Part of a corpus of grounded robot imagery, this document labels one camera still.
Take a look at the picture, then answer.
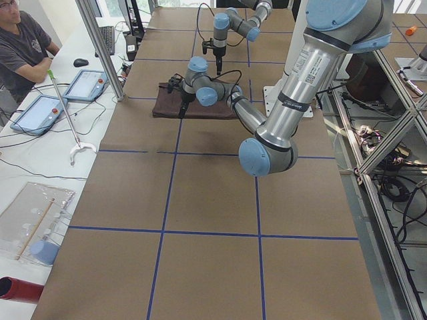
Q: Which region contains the blue plastic cup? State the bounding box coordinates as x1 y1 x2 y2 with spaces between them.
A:
30 240 60 265

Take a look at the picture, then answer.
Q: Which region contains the far blue teach pendant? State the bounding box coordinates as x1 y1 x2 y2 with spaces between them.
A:
63 69 108 102

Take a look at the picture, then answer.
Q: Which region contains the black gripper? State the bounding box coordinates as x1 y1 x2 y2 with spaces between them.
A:
213 45 226 75
178 89 195 119

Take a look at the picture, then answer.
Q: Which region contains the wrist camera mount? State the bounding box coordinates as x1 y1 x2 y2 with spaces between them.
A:
201 38 215 55
167 74 183 93

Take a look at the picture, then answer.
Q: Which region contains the blue teach pendant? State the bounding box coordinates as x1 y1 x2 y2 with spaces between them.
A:
10 95 63 136
63 69 108 102

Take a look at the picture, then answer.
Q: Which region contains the aluminium frame rail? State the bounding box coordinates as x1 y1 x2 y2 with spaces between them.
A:
317 36 426 319

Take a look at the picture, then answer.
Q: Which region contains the near blue teach pendant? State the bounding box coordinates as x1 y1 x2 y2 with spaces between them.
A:
10 95 63 136

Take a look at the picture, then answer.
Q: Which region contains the white camera pole base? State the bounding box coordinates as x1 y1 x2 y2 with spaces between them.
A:
263 86 314 118

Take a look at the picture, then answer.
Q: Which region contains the seated man grey shirt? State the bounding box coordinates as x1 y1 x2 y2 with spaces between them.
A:
1 1 59 104

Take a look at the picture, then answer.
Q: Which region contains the red cylinder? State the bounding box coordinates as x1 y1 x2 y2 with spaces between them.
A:
1 277 44 304

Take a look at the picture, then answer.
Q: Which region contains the black computer mouse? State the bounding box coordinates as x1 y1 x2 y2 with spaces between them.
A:
73 58 89 67

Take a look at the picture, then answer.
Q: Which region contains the dark brown t-shirt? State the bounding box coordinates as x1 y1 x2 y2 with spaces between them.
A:
152 82 238 120

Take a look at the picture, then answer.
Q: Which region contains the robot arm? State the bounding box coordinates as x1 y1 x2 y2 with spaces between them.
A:
179 1 393 177
207 1 273 75

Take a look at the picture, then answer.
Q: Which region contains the clear plastic bag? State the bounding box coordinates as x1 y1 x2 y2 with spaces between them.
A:
1 182 75 265

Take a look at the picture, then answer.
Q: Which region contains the aluminium frame post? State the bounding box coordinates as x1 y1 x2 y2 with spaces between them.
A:
75 0 125 101

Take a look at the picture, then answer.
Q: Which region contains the reacher grabber stick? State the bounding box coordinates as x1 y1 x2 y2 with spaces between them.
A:
47 69 97 166

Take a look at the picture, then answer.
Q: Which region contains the black keyboard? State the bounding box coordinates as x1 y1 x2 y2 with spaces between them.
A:
98 26 115 55

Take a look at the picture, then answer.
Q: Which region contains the bundle of cables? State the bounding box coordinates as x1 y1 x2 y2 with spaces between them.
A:
353 123 391 157

